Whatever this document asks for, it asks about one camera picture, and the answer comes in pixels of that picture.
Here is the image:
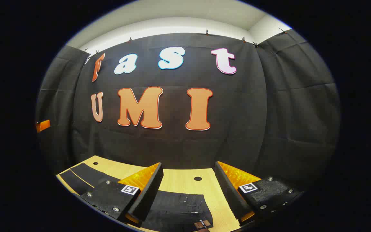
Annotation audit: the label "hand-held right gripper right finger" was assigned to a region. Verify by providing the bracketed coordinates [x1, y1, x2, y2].
[214, 161, 305, 226]

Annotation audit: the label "row of small backdrop clips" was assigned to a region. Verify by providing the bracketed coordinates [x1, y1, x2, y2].
[83, 28, 288, 55]

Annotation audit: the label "black jeans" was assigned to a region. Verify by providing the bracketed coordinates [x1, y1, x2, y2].
[58, 163, 214, 232]

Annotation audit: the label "black backdrop cloth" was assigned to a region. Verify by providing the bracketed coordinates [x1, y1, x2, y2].
[35, 28, 342, 190]

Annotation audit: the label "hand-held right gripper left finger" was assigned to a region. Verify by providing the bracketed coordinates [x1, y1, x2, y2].
[80, 162, 164, 227]

